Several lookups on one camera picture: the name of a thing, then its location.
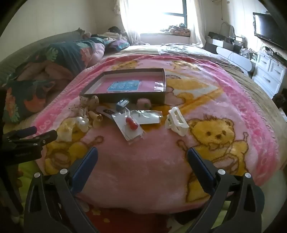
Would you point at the grey bed headboard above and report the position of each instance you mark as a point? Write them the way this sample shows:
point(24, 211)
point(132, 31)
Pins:
point(27, 44)

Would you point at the pink bear printed blanket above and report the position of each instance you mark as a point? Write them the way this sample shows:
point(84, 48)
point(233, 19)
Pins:
point(143, 168)

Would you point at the white hair claw clip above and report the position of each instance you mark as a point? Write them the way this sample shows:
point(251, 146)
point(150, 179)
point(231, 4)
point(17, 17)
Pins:
point(177, 125)

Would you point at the clear plastic sheet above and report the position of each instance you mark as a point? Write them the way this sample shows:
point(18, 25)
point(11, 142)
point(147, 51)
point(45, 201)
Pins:
point(174, 49)

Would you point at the blue printed card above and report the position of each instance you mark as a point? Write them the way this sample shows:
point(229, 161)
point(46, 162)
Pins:
point(123, 86)

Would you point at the clear plastic bag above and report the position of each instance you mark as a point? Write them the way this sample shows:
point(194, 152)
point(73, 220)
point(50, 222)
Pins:
point(159, 85)

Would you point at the beige spiral hair clip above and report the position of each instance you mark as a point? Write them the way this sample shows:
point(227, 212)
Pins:
point(95, 116)

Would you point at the grey storage cart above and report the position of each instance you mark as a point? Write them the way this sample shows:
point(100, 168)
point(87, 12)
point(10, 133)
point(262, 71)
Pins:
point(219, 42)

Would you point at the small blue box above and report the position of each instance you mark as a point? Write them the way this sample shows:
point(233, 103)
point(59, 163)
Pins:
point(122, 104)

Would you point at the white curved chair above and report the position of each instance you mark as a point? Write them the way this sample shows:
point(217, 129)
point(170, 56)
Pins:
point(235, 58)

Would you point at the pile of windowsill clutter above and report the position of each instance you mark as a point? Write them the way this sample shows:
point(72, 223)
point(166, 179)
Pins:
point(177, 29)

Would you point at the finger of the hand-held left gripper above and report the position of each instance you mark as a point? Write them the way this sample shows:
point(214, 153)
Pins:
point(48, 135)
point(28, 130)

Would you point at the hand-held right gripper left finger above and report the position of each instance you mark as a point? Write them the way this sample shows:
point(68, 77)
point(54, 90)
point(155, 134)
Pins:
point(86, 165)

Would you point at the window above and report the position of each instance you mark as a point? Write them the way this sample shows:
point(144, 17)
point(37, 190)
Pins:
point(161, 15)

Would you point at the white card packet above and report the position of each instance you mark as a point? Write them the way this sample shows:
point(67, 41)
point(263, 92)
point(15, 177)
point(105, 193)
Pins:
point(150, 119)

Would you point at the pink fluffy hair clip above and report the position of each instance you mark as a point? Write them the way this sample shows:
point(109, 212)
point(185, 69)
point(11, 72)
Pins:
point(142, 103)

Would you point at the shallow cardboard box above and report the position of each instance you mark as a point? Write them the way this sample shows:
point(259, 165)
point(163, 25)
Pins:
point(154, 98)

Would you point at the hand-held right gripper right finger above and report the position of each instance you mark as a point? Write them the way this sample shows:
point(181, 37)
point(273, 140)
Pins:
point(199, 165)

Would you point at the black flat television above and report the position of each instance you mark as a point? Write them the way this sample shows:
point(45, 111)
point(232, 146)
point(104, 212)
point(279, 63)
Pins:
point(269, 29)

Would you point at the dark clothes pile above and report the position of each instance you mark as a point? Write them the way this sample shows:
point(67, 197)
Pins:
point(280, 98)

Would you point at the floral leaf quilt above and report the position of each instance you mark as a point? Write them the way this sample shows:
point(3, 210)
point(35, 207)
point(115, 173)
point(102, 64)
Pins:
point(56, 56)

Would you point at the green red printed sheet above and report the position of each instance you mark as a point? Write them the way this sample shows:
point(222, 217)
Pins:
point(125, 220)

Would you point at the pearl bow hair clip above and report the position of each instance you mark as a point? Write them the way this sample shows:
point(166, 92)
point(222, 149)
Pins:
point(81, 122)

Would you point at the red cherry earrings packet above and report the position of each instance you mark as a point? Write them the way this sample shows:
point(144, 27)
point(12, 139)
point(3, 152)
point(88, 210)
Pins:
point(131, 122)

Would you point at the purple teal pillow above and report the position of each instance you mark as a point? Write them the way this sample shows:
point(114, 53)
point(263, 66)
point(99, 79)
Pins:
point(118, 44)

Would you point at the white curtain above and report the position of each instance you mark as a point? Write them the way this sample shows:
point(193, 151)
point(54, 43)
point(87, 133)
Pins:
point(127, 26)
point(196, 22)

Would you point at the white drawer dresser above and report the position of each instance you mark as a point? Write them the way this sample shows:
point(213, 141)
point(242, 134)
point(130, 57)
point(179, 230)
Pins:
point(269, 69)

